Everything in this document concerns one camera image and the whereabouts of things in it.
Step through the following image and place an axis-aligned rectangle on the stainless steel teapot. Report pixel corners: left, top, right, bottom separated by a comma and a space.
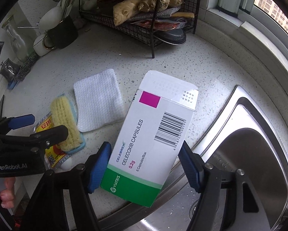
0, 59, 20, 82

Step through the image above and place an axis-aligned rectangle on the white folded cloth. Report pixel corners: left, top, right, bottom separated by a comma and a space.
73, 69, 126, 132

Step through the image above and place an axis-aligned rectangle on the blue saucer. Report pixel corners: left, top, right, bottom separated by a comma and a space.
7, 79, 20, 90

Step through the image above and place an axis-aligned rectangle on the yellow bristle scrub brush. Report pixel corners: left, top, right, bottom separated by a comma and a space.
50, 94, 86, 154

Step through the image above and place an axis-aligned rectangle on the steel wool scrubber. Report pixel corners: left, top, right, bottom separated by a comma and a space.
13, 52, 40, 83

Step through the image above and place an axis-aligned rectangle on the black wire shelf rack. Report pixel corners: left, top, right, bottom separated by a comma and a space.
79, 0, 200, 49

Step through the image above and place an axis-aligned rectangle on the white lidded sugar jar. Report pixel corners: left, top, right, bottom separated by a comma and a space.
33, 33, 55, 57

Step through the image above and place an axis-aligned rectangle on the yellow yeast packet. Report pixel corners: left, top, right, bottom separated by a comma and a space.
34, 113, 71, 169

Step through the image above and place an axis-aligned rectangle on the dark green utensil mug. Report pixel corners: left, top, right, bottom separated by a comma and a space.
43, 15, 79, 49

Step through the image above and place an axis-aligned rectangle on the stainless steel sink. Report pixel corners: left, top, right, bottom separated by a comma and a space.
100, 85, 288, 230

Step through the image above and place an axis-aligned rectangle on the glass carafe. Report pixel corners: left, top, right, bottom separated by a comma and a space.
2, 15, 34, 63

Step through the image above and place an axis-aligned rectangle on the white plastic spoon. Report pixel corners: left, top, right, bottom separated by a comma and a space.
60, 157, 73, 171

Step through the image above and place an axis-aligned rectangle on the white green medicine box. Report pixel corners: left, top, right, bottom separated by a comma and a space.
101, 70, 199, 207

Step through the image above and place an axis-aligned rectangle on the ginger root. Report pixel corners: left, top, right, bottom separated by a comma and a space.
113, 0, 184, 26

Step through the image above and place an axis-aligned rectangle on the person's left hand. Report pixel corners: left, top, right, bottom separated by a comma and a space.
0, 177, 16, 209

